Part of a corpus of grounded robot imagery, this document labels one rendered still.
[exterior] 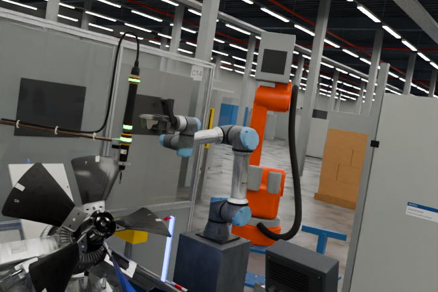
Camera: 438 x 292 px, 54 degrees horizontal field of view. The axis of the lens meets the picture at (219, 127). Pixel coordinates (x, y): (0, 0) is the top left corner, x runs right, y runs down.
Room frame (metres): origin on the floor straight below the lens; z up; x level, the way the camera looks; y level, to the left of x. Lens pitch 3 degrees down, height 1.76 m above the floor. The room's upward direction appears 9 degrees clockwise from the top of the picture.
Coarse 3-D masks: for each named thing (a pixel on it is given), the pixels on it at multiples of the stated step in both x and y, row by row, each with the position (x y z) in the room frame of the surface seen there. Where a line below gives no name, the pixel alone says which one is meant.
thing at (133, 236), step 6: (114, 234) 2.26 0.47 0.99; (120, 234) 2.23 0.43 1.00; (126, 234) 2.20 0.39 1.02; (132, 234) 2.17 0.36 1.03; (138, 234) 2.19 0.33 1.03; (144, 234) 2.22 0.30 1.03; (126, 240) 2.20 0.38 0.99; (132, 240) 2.17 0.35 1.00; (138, 240) 2.20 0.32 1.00; (144, 240) 2.23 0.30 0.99
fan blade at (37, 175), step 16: (32, 176) 1.61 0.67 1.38; (48, 176) 1.64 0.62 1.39; (16, 192) 1.57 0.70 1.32; (32, 192) 1.60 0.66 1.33; (48, 192) 1.63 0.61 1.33; (64, 192) 1.66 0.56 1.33; (16, 208) 1.57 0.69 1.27; (32, 208) 1.60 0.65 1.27; (48, 208) 1.63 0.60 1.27; (64, 208) 1.65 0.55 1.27
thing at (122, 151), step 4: (136, 64) 1.78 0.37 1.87; (132, 68) 1.78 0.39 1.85; (136, 68) 1.78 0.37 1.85; (132, 72) 1.78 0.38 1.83; (136, 72) 1.78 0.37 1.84; (124, 148) 1.77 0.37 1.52; (128, 148) 1.79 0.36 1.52; (120, 152) 1.78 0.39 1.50; (124, 152) 1.78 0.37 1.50; (120, 156) 1.78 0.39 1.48; (124, 156) 1.78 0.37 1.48; (120, 160) 1.78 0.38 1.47; (124, 160) 1.78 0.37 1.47; (120, 168) 1.78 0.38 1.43; (124, 168) 1.79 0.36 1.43
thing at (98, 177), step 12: (84, 156) 1.92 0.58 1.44; (108, 156) 1.95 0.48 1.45; (84, 168) 1.88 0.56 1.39; (96, 168) 1.89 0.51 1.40; (108, 168) 1.90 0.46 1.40; (84, 180) 1.85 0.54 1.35; (96, 180) 1.85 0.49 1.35; (108, 180) 1.86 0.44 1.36; (84, 192) 1.82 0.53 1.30; (96, 192) 1.81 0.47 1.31; (108, 192) 1.82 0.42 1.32
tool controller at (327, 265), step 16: (272, 256) 1.63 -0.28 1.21; (288, 256) 1.60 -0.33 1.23; (304, 256) 1.60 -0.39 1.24; (320, 256) 1.60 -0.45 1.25; (272, 272) 1.65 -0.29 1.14; (288, 272) 1.60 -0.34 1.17; (304, 272) 1.55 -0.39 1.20; (320, 272) 1.51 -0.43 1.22; (336, 272) 1.57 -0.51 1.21; (272, 288) 1.64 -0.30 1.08; (288, 288) 1.61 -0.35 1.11; (304, 288) 1.56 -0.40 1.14; (320, 288) 1.51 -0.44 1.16; (336, 288) 1.59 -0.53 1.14
